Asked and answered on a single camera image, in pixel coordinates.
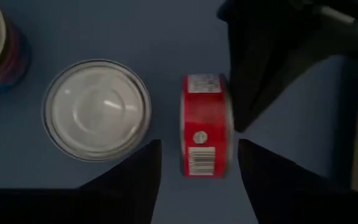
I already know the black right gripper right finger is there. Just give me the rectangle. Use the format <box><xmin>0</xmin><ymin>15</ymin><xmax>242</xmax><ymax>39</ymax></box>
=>
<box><xmin>237</xmin><ymin>139</ymin><xmax>348</xmax><ymax>194</ymax></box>

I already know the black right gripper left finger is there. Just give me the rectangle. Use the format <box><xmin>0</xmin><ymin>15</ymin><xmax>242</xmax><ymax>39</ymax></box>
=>
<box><xmin>79</xmin><ymin>139</ymin><xmax>163</xmax><ymax>191</ymax></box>

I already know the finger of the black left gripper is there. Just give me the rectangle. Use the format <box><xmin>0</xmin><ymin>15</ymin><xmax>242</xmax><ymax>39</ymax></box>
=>
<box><xmin>227</xmin><ymin>36</ymin><xmax>261</xmax><ymax>132</ymax></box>
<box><xmin>240</xmin><ymin>36</ymin><xmax>308</xmax><ymax>132</ymax></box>

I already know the red tuna can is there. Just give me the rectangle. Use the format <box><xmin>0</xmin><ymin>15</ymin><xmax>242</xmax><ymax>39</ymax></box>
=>
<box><xmin>180</xmin><ymin>73</ymin><xmax>235</xmax><ymax>179</ymax></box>

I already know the blue label silver-top can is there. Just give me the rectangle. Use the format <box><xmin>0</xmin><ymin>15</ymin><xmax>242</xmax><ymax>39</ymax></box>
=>
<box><xmin>42</xmin><ymin>58</ymin><xmax>152</xmax><ymax>162</ymax></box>

